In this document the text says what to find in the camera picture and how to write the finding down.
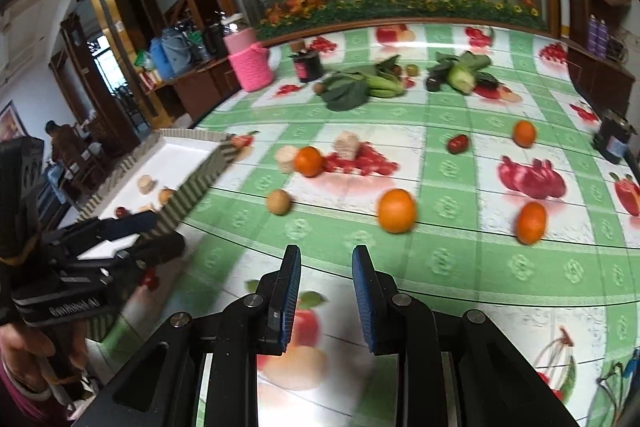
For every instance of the bok choy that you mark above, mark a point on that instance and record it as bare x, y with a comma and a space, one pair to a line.
462, 77

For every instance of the pink knit-covered bottle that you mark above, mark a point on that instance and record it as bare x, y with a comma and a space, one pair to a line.
248, 62

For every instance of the black metal jar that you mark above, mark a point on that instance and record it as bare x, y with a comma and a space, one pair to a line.
612, 139

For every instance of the dark purple eggplant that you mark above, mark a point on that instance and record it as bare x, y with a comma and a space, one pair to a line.
432, 84

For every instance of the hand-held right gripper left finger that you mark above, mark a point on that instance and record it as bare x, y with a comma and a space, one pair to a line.
289, 292

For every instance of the framed wall painting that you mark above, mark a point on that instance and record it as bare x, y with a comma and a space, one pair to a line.
10, 122

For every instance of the purple bottle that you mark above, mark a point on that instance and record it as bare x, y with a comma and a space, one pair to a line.
593, 36
603, 38

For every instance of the wooden cabinet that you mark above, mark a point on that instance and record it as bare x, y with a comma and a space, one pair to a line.
200, 92

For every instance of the person's left hand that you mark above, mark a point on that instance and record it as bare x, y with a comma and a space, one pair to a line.
25, 352

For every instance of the green checked printed tablecloth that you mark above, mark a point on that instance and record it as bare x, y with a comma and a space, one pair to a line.
450, 257

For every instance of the square beige cracker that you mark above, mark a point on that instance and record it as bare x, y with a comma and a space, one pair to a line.
147, 207
348, 146

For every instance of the orange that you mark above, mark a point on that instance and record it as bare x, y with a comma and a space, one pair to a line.
531, 222
397, 210
524, 133
308, 161

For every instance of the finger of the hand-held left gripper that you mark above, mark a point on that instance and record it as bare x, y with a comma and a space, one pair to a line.
155, 249
130, 223

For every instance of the light blue kettle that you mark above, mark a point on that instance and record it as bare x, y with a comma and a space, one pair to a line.
176, 52

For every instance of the person's left forearm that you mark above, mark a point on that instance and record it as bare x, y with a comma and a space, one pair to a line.
20, 407

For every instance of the striped cardboard tray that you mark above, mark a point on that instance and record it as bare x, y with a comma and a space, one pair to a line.
170, 157

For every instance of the leafy green vegetable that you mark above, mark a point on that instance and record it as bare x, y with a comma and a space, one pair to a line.
350, 94

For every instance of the dark jar with pink label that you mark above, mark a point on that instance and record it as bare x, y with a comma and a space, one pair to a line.
307, 67

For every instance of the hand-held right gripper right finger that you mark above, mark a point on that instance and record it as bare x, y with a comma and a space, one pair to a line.
363, 302

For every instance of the black pot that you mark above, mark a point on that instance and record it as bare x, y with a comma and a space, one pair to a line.
215, 41

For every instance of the blue thermos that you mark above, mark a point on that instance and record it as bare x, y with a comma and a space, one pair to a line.
157, 59

